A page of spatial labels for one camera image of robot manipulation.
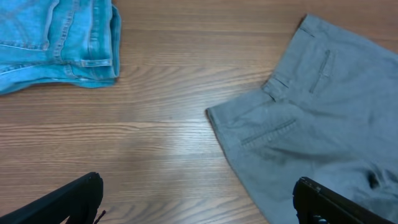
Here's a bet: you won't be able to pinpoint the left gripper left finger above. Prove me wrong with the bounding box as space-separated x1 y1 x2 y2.
1 172 104 224

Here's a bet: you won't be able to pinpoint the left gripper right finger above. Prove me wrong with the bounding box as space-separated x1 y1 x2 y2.
293 177 393 224

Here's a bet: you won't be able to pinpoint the grey cotton shorts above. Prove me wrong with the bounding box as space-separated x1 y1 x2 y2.
206 15 397 223

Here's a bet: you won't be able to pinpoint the folded blue denim shorts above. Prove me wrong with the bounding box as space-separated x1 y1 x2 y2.
1 0 121 95

